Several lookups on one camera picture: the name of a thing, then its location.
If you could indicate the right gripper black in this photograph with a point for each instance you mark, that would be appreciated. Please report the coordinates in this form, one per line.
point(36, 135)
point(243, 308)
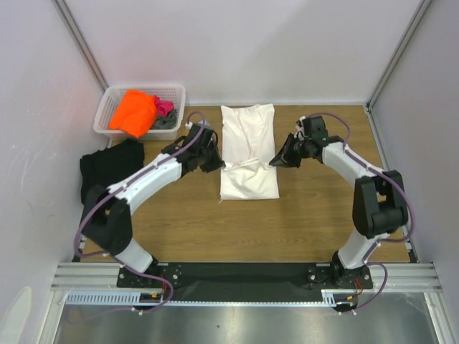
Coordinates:
point(293, 151)

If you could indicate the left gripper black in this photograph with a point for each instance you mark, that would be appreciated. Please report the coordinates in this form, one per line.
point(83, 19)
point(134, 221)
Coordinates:
point(216, 163)

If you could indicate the white Coca-Cola t-shirt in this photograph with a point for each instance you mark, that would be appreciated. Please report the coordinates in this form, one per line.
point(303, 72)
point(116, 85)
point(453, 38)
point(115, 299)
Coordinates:
point(248, 146)

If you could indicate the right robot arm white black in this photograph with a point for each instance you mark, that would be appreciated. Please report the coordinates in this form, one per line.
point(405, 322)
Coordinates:
point(380, 205)

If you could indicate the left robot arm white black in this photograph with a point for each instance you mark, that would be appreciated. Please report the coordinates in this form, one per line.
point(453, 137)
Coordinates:
point(107, 214)

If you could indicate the grey t-shirt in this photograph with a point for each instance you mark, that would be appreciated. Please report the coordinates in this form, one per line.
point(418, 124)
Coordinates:
point(167, 122)

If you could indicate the pink t-shirt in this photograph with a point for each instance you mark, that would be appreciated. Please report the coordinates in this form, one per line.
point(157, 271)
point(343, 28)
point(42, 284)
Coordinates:
point(163, 107)

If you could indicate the orange t-shirt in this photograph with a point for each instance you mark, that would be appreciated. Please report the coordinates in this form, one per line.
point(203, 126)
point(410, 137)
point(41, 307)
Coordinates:
point(135, 114)

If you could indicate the black folded t-shirt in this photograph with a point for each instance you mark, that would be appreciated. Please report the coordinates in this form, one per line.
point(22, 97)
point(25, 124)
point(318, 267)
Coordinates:
point(105, 167)

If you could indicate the white plastic basket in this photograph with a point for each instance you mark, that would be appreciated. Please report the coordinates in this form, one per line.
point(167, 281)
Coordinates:
point(113, 96)

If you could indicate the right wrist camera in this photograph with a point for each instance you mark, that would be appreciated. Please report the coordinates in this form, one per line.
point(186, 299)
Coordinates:
point(299, 134)

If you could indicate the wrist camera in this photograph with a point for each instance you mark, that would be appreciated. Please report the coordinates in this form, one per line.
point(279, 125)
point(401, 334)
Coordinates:
point(189, 125)
point(299, 134)

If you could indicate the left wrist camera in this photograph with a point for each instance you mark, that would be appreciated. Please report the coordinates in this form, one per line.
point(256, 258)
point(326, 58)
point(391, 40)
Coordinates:
point(189, 125)

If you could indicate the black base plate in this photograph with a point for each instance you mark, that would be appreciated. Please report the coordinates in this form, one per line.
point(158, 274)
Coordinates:
point(257, 282)

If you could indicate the white slotted cable duct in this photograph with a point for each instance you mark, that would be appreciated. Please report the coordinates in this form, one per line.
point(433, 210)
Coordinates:
point(114, 298)

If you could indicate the aluminium frame rail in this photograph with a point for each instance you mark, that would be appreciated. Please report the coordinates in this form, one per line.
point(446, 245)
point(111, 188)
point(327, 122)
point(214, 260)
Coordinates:
point(103, 276)

